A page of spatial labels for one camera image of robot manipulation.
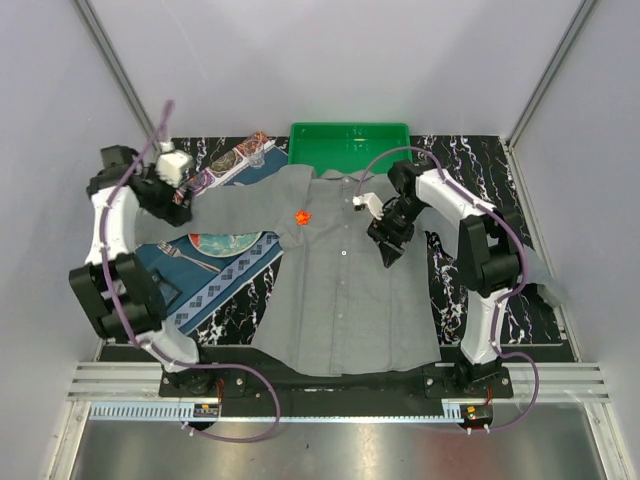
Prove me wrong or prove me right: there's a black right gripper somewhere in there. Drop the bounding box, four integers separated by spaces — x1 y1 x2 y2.
366 198 426 269

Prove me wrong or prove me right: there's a grey button shirt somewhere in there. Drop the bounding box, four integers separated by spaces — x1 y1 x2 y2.
135 164 569 377

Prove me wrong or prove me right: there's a gold leaf brooch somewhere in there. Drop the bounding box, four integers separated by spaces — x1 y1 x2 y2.
294 210 312 226

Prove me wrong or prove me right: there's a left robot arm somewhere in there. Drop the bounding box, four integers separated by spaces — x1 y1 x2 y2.
69 141 216 396

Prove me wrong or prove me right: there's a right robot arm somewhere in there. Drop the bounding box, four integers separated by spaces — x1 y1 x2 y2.
353 160 528 397

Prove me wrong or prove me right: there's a silver fork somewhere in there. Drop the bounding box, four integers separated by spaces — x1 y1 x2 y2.
156 242 220 273

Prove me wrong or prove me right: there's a teal patterned plate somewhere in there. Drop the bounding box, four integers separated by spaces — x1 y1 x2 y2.
187 232 263 258

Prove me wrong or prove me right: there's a blue patterned placemat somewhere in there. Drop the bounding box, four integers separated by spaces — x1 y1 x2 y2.
134 149 291 337

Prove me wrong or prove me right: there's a clear small glass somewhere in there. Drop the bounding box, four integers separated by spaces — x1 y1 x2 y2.
247 143 265 169

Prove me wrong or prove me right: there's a colourful patterned table runner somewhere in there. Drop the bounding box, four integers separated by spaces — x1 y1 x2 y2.
174 131 276 202

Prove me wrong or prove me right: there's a green plastic tray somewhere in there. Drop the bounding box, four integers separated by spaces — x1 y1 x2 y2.
288 122 410 176

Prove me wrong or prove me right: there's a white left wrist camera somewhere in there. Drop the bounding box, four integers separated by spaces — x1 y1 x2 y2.
155 140 194 189

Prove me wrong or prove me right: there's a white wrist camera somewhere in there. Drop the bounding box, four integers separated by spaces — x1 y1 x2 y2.
352 193 384 220
155 140 194 189

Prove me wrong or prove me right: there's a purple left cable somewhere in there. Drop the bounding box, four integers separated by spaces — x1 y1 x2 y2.
97 99 282 444

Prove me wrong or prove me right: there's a purple cable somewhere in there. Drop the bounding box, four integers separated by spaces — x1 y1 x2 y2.
355 146 540 433
97 99 282 444

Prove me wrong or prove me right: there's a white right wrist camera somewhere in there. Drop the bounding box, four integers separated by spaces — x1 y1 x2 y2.
352 193 384 220

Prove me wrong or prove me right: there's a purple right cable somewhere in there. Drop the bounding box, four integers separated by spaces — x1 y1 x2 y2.
355 146 540 433

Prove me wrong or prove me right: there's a left frame post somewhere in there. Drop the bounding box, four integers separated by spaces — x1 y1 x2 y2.
70 0 155 141

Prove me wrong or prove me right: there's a frame post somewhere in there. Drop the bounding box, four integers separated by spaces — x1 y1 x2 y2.
504 0 599 151
70 0 155 141

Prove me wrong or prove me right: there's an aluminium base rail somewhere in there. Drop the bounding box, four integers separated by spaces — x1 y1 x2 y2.
67 347 609 424

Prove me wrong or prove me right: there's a right frame post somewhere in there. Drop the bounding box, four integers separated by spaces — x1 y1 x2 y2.
504 0 599 151

